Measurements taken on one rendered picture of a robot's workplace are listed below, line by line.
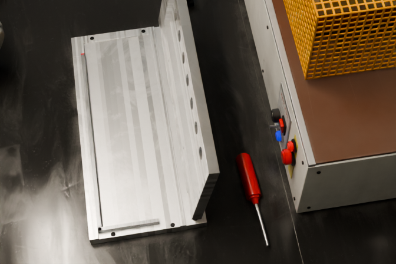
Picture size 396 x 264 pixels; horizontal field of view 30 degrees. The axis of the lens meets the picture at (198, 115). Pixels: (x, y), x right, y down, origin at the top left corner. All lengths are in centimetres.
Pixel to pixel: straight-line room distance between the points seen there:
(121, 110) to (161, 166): 14
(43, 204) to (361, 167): 57
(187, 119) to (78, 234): 28
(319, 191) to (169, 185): 27
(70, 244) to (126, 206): 12
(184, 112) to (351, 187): 32
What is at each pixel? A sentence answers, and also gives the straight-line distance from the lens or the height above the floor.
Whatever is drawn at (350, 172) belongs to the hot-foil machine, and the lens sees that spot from 123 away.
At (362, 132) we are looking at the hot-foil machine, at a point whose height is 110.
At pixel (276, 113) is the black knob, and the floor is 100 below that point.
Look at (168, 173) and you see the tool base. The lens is 135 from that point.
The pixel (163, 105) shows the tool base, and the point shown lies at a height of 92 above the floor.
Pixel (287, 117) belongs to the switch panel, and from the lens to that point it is 126.
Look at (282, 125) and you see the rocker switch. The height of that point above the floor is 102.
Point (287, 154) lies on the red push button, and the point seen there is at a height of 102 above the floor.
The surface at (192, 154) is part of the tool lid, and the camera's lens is 129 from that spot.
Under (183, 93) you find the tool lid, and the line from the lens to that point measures 134.
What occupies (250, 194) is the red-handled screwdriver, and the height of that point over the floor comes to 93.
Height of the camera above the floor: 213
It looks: 59 degrees down
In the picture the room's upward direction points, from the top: 2 degrees counter-clockwise
